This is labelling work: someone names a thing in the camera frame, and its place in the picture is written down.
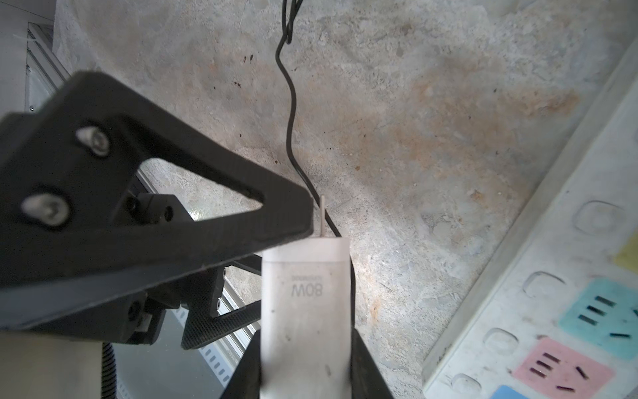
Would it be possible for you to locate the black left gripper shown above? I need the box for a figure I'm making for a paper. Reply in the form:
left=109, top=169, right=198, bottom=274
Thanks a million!
left=1, top=72, right=313, bottom=350

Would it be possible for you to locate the white multicolour power strip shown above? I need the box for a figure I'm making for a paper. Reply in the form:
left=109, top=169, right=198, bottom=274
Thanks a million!
left=422, top=45, right=637, bottom=398

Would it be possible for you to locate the thin black cable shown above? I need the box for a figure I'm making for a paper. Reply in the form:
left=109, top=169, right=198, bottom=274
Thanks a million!
left=275, top=0, right=357, bottom=330

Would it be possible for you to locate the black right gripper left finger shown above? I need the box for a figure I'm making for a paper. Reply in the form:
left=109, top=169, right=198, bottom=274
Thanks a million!
left=220, top=330, right=261, bottom=399

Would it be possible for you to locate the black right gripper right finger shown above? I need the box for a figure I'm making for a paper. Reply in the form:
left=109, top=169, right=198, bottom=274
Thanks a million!
left=351, top=329, right=394, bottom=399

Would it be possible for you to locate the white cube charger black plug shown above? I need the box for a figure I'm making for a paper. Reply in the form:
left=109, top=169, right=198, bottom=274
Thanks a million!
left=258, top=195, right=353, bottom=399

